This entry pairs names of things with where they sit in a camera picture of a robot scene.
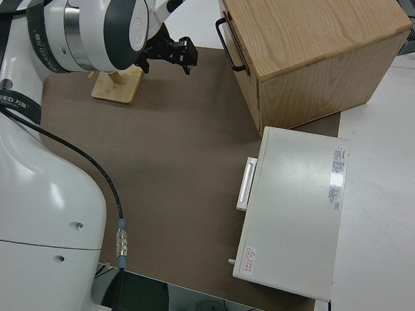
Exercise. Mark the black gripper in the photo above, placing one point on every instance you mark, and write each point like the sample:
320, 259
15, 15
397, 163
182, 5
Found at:
158, 48

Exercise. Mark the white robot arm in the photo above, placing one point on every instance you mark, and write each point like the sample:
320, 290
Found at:
39, 190

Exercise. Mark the wooden mug stand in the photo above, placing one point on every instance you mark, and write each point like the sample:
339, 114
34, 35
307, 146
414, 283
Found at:
118, 87

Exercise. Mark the brown table mat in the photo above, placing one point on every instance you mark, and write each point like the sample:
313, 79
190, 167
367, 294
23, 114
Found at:
177, 144

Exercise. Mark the wooden cabinet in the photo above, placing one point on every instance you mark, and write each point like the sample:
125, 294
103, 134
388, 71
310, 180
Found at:
317, 46

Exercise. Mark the white toaster oven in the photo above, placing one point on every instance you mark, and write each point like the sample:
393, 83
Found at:
294, 216

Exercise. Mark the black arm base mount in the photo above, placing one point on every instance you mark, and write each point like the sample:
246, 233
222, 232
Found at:
138, 293

